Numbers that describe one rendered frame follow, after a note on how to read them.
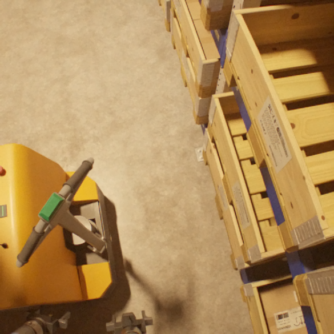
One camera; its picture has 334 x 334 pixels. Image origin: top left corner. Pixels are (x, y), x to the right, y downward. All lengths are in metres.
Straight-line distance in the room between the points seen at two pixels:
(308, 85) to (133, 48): 2.07
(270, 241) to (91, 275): 1.03
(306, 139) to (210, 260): 1.37
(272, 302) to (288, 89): 1.14
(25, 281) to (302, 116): 1.33
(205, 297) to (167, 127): 1.30
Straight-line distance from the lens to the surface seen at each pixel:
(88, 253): 2.13
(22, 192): 1.71
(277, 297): 1.95
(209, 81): 1.94
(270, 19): 1.33
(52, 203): 1.02
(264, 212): 1.69
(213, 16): 1.58
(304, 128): 1.25
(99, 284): 2.05
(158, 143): 2.60
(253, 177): 1.73
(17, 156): 1.78
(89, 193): 2.16
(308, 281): 1.10
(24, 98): 3.09
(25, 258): 1.14
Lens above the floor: 2.35
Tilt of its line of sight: 69 degrees down
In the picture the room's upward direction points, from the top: 2 degrees counter-clockwise
